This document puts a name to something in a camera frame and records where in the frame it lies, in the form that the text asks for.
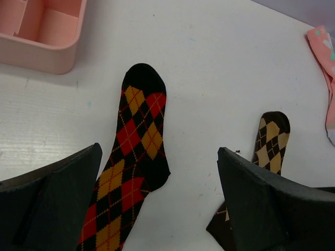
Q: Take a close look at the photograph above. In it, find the pink divided organizer tray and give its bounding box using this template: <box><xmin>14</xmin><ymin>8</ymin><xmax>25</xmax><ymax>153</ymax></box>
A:
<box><xmin>1</xmin><ymin>0</ymin><xmax>87</xmax><ymax>75</ymax></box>

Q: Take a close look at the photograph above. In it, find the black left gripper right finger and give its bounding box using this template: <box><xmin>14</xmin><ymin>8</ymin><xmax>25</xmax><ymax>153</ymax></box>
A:
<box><xmin>217</xmin><ymin>147</ymin><xmax>334</xmax><ymax>250</ymax></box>

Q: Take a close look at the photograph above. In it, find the brown tan argyle sock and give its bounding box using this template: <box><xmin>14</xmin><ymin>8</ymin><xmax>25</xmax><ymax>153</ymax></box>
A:
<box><xmin>206</xmin><ymin>111</ymin><xmax>291</xmax><ymax>251</ymax></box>

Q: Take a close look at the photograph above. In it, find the pink patterned sock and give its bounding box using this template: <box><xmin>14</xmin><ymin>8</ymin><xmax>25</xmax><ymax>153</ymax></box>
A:
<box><xmin>306</xmin><ymin>26</ymin><xmax>334</xmax><ymax>146</ymax></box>

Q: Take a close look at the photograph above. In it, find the red yellow argyle sock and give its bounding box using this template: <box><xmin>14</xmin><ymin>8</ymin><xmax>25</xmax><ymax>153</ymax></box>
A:
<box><xmin>76</xmin><ymin>63</ymin><xmax>170</xmax><ymax>250</ymax></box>

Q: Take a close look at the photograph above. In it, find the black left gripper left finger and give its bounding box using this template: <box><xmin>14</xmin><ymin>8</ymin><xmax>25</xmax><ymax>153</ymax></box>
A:
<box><xmin>1</xmin><ymin>143</ymin><xmax>102</xmax><ymax>250</ymax></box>

